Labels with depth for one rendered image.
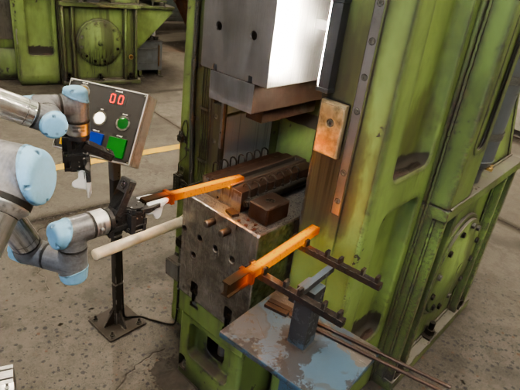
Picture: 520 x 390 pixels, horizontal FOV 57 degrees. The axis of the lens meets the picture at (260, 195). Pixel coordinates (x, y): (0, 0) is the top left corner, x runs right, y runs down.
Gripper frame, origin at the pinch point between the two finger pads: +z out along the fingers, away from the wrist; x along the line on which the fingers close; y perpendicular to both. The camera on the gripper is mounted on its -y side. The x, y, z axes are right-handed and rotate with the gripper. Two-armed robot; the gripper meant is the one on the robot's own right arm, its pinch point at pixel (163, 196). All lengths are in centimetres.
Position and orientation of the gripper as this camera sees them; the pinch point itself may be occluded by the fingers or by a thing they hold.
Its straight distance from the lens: 150.9
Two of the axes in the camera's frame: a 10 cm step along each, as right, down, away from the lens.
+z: 6.7, -2.4, 7.0
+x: 7.3, 3.7, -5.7
